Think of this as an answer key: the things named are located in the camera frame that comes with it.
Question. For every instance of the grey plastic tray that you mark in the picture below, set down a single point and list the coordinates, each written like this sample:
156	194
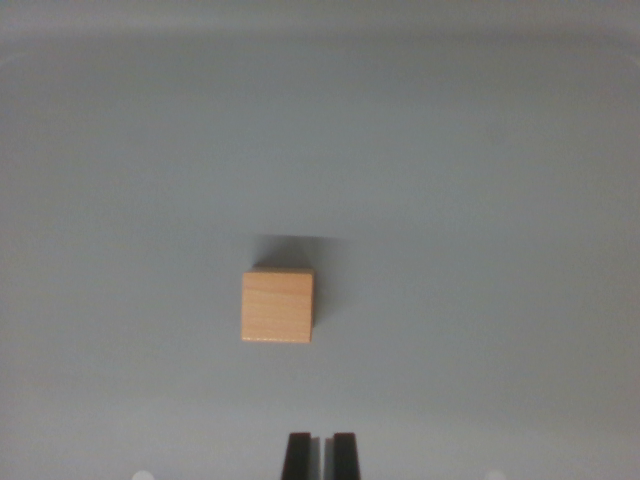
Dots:
450	175

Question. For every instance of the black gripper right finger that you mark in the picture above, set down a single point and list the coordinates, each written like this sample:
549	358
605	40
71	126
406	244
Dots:
345	457

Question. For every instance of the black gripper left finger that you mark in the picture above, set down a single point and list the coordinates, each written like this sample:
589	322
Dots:
300	457

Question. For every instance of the wooden cube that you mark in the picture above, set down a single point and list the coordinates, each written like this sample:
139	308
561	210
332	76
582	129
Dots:
277	306

